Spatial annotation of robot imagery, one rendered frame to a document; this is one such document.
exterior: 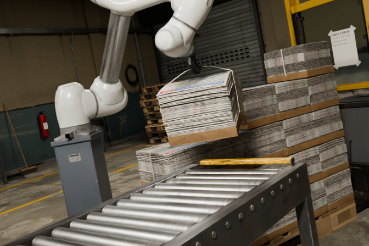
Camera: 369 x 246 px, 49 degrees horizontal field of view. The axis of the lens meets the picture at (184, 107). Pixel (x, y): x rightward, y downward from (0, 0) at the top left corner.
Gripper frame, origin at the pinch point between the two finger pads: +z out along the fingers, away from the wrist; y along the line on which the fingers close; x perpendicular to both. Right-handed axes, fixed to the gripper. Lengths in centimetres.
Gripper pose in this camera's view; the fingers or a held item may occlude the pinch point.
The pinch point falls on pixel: (198, 51)
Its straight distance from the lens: 176.4
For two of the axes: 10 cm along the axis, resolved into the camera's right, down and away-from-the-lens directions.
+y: 1.2, 9.9, -0.1
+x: 9.4, -1.2, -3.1
